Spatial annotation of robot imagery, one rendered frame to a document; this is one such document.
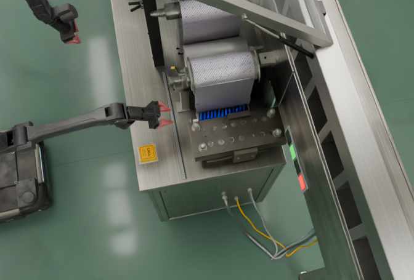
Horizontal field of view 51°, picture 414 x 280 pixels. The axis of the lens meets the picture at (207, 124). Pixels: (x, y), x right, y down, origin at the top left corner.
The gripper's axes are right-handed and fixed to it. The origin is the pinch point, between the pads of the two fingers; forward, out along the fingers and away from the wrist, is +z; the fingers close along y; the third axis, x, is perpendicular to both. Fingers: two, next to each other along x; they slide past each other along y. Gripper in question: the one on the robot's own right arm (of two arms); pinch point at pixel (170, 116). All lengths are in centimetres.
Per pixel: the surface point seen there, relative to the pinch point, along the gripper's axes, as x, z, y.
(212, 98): 18.5, 9.8, 0.0
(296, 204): -50, 115, 30
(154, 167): -18.0, -1.2, 16.4
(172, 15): 29.4, -9.7, -28.4
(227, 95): 21.7, 15.1, 0.0
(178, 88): 10.5, -0.5, -7.4
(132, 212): -106, 29, 14
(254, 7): 82, -25, 12
